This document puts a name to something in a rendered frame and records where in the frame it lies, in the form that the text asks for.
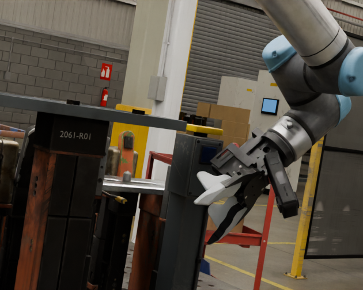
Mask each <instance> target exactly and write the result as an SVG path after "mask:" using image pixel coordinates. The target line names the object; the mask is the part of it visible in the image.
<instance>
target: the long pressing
mask: <svg viewBox="0 0 363 290"><path fill-rule="evenodd" d="M122 179H123V177H118V176H111V175H104V181H103V188H102V190H106V191H114V192H128V193H142V194H156V195H164V188H165V181H162V180H150V179H143V178H131V182H124V181H122ZM138 183H139V184H138ZM151 184H152V185H151Z"/></svg>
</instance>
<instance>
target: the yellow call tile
mask: <svg viewBox="0 0 363 290"><path fill-rule="evenodd" d="M186 130H187V131H192V132H194V136H199V137H203V138H206V137H207V134H211V135H219V136H222V134H223V130H222V129H218V128H212V127H206V126H201V125H194V124H187V128H186Z"/></svg>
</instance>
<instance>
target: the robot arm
mask: <svg viewBox="0 0 363 290"><path fill-rule="evenodd" d="M255 1H256V2H257V3H258V4H259V6H260V7H261V8H262V9H263V11H264V12H265V13H266V14H267V15H268V17H269V18H270V20H271V21H272V22H273V23H274V24H275V26H276V27H277V28H278V29H279V30H280V32H281V33H282V35H281V36H279V37H277V38H275V39H274V40H272V41H271V42H270V43H268V44H267V45H266V47H265V48H264V50H263V53H262V57H263V60H264V62H265V64H266V66H267V68H268V70H269V73H271V75H272V77H273V78H274V80H275V82H276V84H277V86H278V87H279V89H280V91H281V93H282V95H283V96H284V98H285V100H286V102H287V103H288V105H289V107H290V110H289V111H288V112H287V113H285V114H284V115H283V116H282V117H281V118H280V119H279V120H278V121H277V122H276V123H274V124H273V125H272V126H271V127H270V128H269V129H268V130H267V132H265V133H264V132H263V131H261V130H260V129H259V128H258V127H256V128H255V129H254V130H253V131H251V132H252V138H250V139H249V140H248V141H247V142H245V143H244V144H243V145H242V146H241V147H240V148H238V147H237V146H236V145H234V144H233V143H230V144H229V145H228V146H227V147H225V148H224V149H223V150H222V151H221V152H220V153H218V154H217V155H216V156H215V157H214V158H213V159H212V160H210V162H211V163H212V165H211V168H212V170H213V172H215V173H216V174H217V176H214V175H211V174H209V173H207V172H205V171H200V172H199V173H198V174H197V177H198V179H199V181H200V182H201V184H202V185H203V187H204V189H205V190H206V191H205V192H204V193H203V194H201V195H200V196H199V197H198V198H197V199H196V200H195V201H194V204H195V205H204V206H209V205H210V204H211V205H210V206H209V208H208V214H209V215H210V217H211V219H212V221H213V222H214V224H215V226H216V227H217V230H216V231H215V232H214V233H213V234H212V236H211V237H210V239H209V240H208V242H207V244H208V245H212V244H214V243H216V242H218V241H219V240H221V239H222V238H223V237H224V236H225V235H226V234H228V233H229V232H230V231H231V230H232V229H233V228H234V227H235V226H236V225H238V224H239V223H240V221H241V220H242V219H243V218H244V217H245V216H246V215H247V213H248V212H249V211H250V210H251V209H252V207H253V206H254V204H255V202H256V200H257V199H258V197H260V195H261V194H262V193H263V192H264V189H265V187H266V186H268V185H269V179H270V182H271V185H272V187H273V190H274V193H275V196H276V201H277V207H278V209H279V211H280V213H282V215H283V218H284V219H286V218H289V217H292V216H296V215H298V208H299V202H298V198H297V195H296V193H295V192H294V191H293V189H292V186H291V184H290V181H289V179H288V176H287V174H286V171H285V168H284V167H288V166H289V165H290V164H292V163H293V162H295V161H297V160H298V159H299V158H300V157H301V156H302V155H304V154H305V153H306V152H307V151H308V150H309V149H310V148H311V147H312V146H313V145H314V144H315V143H317V142H318V141H319V140H320V139H321V138H322V137H323V136H324V135H325V134H327V133H328V132H329V131H330V130H331V129H333V128H334V127H336V126H337V125H338V124H339V123H340V121H342V120H343V119H344V118H345V117H346V115H347V114H348V113H349V112H350V110H351V100H350V97H351V96H363V47H355V46H354V44H353V43H352V42H351V41H350V39H349V38H348V37H347V35H346V34H345V33H344V31H343V30H342V29H341V27H340V26H339V25H338V23H337V22H336V21H335V19H334V18H333V16H332V15H331V14H330V12H329V11H328V10H327V8H326V7H325V6H324V5H323V3H322V1H321V0H255ZM226 150H228V151H227V152H226V153H225V154H224V155H223V156H222V157H220V158H219V159H217V158H218V157H219V156H220V155H221V154H222V153H224V152H225V151H226ZM231 196H235V197H231ZM224 197H228V199H227V200H226V202H225V203H224V204H223V205H219V204H215V203H213V202H215V201H219V200H220V199H222V198H224Z"/></svg>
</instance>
